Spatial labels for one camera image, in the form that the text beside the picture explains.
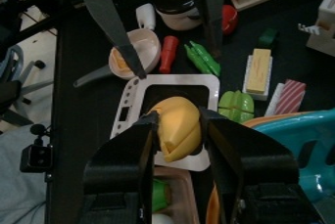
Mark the white toy tray frame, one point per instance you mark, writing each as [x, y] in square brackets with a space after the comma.
[135, 94]

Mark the green toy pea pods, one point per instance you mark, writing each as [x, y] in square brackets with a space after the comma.
[202, 58]

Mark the white toy cup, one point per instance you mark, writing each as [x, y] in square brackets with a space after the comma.
[146, 16]

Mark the yellow toy banana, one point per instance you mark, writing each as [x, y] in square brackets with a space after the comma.
[178, 126]

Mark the pink toy tray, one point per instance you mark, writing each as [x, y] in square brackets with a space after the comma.
[185, 195]

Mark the blue plastic basket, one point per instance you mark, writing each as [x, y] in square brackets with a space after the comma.
[313, 143]

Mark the dark green toy piece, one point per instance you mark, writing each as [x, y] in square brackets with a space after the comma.
[266, 37]

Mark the white toy egg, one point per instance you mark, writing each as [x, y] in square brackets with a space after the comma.
[162, 219]

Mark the red toy tomato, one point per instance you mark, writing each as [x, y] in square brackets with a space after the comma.
[230, 19]

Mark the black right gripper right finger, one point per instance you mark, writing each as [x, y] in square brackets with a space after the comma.
[248, 162]

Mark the toy butter on white dish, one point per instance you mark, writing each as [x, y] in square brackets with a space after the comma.
[257, 71]

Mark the black camera on mount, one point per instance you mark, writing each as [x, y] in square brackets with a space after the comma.
[36, 157]

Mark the white pot black lid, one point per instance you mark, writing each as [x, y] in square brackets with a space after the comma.
[178, 12]

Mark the grey cloth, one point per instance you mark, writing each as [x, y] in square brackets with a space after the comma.
[17, 182]

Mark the red striped toy bacon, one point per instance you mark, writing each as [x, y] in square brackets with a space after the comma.
[289, 97]

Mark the orange toy plate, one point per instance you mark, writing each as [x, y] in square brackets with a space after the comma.
[269, 118]

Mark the white toy toaster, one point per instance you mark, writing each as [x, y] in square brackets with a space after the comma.
[324, 29]

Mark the light green toy pepper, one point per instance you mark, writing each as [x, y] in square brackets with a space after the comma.
[236, 105]

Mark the office chair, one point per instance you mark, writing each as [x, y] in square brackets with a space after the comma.
[12, 84]

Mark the yellow toy cheese slice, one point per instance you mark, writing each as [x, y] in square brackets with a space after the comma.
[119, 63]

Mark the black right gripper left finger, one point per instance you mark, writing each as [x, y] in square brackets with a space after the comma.
[118, 166]

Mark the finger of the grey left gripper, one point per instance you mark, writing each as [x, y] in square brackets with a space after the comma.
[213, 3]
[106, 12]

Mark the green toy vegetable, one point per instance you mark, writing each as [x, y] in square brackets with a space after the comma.
[159, 195]

